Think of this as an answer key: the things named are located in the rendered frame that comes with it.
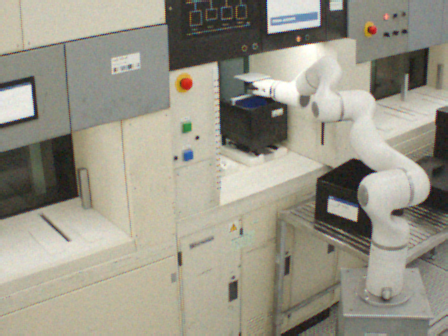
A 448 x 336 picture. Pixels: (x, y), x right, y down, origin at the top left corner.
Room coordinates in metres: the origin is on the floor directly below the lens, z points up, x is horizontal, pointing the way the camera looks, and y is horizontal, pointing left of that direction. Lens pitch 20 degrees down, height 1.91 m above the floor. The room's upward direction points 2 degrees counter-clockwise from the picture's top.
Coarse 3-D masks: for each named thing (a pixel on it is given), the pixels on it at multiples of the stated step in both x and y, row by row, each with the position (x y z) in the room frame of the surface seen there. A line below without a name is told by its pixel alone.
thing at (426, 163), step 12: (432, 156) 2.49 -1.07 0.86; (432, 168) 2.36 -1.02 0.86; (444, 168) 2.35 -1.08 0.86; (432, 180) 2.24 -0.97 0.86; (444, 180) 2.23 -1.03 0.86; (432, 192) 2.18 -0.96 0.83; (444, 192) 2.13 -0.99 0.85; (420, 204) 2.21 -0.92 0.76; (432, 204) 2.17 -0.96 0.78; (444, 204) 2.13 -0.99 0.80
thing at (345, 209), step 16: (352, 160) 2.35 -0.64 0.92; (320, 176) 2.18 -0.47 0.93; (336, 176) 2.26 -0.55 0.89; (352, 176) 2.35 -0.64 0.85; (320, 192) 2.15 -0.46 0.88; (336, 192) 2.09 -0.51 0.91; (352, 192) 2.04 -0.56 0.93; (320, 208) 2.14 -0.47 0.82; (336, 208) 2.09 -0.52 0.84; (352, 208) 2.03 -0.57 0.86; (400, 208) 2.13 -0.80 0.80; (336, 224) 2.08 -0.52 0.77; (352, 224) 2.03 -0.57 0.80; (368, 224) 1.98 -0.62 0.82
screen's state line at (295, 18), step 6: (270, 18) 2.26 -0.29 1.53; (276, 18) 2.28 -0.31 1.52; (282, 18) 2.29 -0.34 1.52; (288, 18) 2.31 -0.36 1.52; (294, 18) 2.33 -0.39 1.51; (300, 18) 2.35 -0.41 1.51; (306, 18) 2.37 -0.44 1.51; (312, 18) 2.39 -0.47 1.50; (270, 24) 2.26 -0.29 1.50; (276, 24) 2.28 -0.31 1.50; (282, 24) 2.29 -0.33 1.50
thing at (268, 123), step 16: (256, 80) 2.59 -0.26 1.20; (240, 96) 2.57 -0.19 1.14; (224, 112) 2.59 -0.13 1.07; (240, 112) 2.51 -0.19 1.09; (256, 112) 2.48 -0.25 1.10; (272, 112) 2.53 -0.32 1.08; (224, 128) 2.59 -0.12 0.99; (240, 128) 2.51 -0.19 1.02; (256, 128) 2.48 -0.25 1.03; (272, 128) 2.53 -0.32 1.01; (224, 144) 2.63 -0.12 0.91; (240, 144) 2.56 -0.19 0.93; (256, 144) 2.48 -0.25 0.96; (272, 144) 2.59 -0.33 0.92
